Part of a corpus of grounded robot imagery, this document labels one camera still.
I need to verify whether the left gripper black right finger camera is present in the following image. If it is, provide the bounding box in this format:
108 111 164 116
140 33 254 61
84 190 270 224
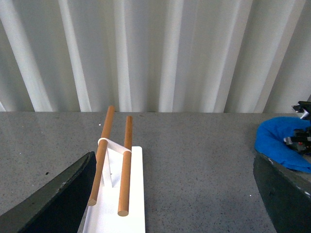
253 154 311 233

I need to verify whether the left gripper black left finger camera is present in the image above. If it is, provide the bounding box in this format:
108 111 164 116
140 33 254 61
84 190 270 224
0 152 96 233

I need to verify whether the white rack with wooden rods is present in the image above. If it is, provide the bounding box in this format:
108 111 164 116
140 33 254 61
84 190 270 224
83 106 146 233

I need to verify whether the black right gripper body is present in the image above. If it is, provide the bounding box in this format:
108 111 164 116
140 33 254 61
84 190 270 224
283 101 311 155

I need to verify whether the blue microfiber cloth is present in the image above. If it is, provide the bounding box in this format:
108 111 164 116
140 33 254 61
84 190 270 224
255 116 311 173

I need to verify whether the white pleated curtain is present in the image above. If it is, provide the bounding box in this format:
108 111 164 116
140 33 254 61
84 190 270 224
0 0 311 113

